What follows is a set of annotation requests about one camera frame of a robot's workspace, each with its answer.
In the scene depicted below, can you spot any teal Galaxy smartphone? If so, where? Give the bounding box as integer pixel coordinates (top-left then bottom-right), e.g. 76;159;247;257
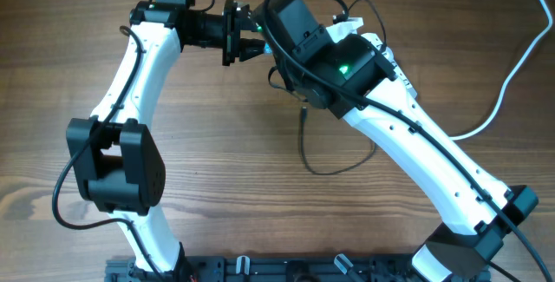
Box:
264;43;273;55

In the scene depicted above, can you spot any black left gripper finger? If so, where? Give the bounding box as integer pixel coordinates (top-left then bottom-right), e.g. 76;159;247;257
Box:
236;11;259;31
238;38;265;62

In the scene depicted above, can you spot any black USB charging cable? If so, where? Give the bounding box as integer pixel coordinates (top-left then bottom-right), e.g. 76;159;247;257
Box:
298;0;388;177

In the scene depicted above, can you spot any white power strip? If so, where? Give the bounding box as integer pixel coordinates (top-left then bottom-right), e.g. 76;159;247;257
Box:
362;33;418;99

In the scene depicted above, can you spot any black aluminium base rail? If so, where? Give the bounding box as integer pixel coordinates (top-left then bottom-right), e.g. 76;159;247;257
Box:
103;253;434;282

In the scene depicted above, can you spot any white power strip cord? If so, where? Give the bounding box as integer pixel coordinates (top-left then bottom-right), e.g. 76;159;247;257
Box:
448;0;554;141

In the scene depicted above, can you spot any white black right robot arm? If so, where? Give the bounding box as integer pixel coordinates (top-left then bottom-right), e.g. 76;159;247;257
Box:
252;0;539;281

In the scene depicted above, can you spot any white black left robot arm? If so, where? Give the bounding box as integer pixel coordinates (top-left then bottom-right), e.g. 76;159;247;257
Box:
59;0;264;281

